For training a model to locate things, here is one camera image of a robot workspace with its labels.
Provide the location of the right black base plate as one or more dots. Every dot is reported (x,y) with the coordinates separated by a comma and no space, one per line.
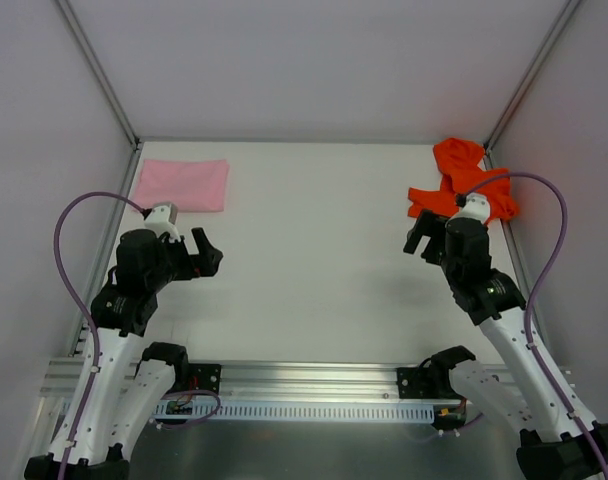
(424,383)

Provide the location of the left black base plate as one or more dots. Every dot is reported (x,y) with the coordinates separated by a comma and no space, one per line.
(204,376)

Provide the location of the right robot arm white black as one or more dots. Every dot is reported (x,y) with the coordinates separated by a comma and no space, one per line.
(559,437)

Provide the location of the white slotted cable duct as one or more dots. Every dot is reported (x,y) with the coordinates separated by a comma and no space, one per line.
(291,411)

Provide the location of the left aluminium frame post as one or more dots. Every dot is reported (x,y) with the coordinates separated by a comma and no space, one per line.
(89,55)

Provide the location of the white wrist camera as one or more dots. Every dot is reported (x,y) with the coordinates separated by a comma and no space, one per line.
(473,206)
(161,220)

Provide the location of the right aluminium frame post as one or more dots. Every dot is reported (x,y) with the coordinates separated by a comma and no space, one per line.
(558,27)

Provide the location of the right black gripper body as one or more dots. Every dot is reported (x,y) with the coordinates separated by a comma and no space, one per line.
(429,241)

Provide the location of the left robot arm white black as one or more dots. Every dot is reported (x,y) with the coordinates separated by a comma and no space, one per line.
(123,378)

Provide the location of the aluminium frame post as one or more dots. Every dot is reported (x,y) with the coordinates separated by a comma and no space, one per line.
(89,55)
(558,27)

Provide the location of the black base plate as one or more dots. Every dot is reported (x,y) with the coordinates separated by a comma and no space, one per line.
(204,376)
(424,383)

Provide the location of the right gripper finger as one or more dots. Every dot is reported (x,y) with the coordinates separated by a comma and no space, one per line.
(434,252)
(427,224)

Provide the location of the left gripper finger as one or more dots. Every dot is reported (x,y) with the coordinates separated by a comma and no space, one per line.
(179,249)
(208,258)

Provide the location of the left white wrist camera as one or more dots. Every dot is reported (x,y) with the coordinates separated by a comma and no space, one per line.
(161,220)

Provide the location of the pink t shirt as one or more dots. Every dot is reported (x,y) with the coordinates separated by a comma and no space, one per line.
(193,187)

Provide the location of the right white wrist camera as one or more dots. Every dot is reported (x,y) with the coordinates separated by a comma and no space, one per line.
(473,206)

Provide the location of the aluminium mounting rail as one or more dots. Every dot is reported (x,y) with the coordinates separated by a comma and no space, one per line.
(312,382)

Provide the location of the orange t shirt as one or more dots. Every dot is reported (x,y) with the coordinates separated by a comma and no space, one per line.
(459,162)

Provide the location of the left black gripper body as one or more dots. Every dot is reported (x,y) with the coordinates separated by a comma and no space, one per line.
(199,258)

